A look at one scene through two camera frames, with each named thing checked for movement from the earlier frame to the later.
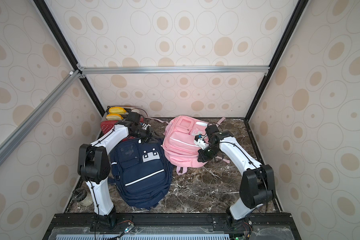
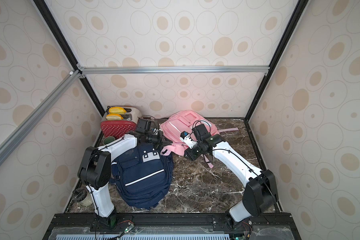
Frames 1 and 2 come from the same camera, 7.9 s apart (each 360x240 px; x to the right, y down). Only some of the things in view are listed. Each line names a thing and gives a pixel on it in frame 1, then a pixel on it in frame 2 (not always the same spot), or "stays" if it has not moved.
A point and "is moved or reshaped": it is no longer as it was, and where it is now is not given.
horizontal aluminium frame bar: (122, 70) stays
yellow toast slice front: (114, 117) stays
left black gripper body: (144, 135) → (156, 140)
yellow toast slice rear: (117, 110) stays
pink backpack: (178, 143) is moved or reshaped
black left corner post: (66, 48) stays
